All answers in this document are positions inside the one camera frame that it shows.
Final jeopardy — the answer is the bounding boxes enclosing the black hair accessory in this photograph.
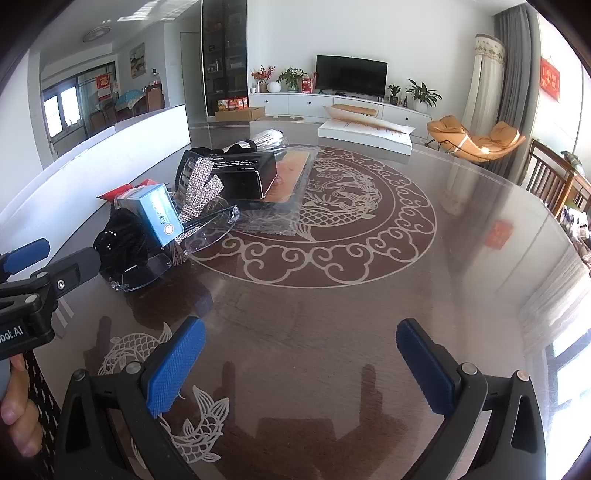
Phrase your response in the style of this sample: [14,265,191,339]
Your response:
[92,205,153,278]

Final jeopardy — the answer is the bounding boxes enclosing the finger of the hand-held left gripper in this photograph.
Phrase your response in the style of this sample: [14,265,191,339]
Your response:
[0,238,51,280]
[30,247,102,303]

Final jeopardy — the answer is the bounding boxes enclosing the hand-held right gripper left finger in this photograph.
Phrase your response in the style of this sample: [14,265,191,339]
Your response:
[54,316,207,480]

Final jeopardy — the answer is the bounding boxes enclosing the wooden chair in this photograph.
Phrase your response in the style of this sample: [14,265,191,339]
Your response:
[526,138,591,220]

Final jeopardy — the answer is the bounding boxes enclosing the red snack packet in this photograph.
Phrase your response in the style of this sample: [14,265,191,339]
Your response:
[97,179,153,204]

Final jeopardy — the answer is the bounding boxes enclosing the red flowers in vase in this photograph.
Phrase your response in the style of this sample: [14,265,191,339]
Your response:
[252,65,276,93]

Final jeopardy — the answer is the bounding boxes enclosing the white panel board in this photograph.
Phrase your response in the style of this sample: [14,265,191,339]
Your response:
[0,104,192,252]

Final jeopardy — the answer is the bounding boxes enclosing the white television cabinet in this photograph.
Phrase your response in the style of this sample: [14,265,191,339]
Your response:
[248,90,437,132]

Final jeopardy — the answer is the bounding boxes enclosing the rhinestone bow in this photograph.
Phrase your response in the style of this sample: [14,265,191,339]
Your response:
[173,157,222,227]

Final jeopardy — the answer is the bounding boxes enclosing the black television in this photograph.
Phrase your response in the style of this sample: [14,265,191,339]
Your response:
[316,54,389,99]

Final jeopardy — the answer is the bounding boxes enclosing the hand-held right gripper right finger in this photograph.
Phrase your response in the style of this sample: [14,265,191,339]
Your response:
[396,318,548,480]

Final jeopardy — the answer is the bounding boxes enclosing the red wall hanging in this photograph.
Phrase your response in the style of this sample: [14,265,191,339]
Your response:
[540,56,561,103]

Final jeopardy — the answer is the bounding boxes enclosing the clear plastic packet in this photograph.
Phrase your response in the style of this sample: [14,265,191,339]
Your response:
[240,144,319,236]

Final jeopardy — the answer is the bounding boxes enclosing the covered floor air conditioner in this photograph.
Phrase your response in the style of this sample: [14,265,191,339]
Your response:
[462,34,506,134]

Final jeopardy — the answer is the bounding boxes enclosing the black box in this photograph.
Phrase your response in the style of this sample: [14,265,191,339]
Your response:
[182,148,278,200]

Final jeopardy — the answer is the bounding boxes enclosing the clear safety glasses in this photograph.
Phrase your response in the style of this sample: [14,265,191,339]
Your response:
[178,204,242,254]

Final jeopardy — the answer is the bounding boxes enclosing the person's left hand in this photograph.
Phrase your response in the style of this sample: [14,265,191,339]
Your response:
[0,354,45,457]

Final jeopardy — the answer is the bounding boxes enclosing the dark tinted glasses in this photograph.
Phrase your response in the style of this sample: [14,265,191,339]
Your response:
[111,251,178,294]

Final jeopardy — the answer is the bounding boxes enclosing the light blue box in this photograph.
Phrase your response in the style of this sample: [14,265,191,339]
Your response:
[134,184,185,247]

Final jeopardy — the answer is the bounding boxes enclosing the cardboard box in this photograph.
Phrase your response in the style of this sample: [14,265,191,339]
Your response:
[215,106,266,123]

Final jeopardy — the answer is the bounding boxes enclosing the blue food cover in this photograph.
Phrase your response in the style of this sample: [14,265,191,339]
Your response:
[115,90,145,110]

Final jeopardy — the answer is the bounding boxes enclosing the black knit gloves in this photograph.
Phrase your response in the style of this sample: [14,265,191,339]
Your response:
[189,141,259,158]

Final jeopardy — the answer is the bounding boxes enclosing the orange lounge chair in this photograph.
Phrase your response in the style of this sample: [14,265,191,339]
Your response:
[427,115,527,163]

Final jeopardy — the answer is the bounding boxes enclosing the black dotted cloth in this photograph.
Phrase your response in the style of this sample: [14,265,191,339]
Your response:
[22,348,63,480]

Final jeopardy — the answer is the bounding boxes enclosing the large leafy potted plant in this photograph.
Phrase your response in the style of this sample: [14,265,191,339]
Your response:
[405,78,443,112]

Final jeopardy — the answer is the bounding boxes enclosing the green potted plant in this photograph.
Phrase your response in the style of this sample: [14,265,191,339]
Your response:
[277,67,305,92]

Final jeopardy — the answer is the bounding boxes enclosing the orange bench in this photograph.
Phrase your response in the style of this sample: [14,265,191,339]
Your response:
[330,104,379,118]

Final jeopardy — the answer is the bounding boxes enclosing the wall painting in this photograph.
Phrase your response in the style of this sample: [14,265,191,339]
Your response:
[129,43,146,78]

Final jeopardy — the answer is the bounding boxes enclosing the grey curtain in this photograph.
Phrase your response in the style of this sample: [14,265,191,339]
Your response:
[494,4,544,139]

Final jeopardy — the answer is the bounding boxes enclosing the white flat box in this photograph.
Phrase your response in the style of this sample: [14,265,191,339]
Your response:
[318,104,414,156]

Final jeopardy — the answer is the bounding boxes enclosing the dark glass display cabinet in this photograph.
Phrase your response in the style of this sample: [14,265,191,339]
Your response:
[201,0,249,118]

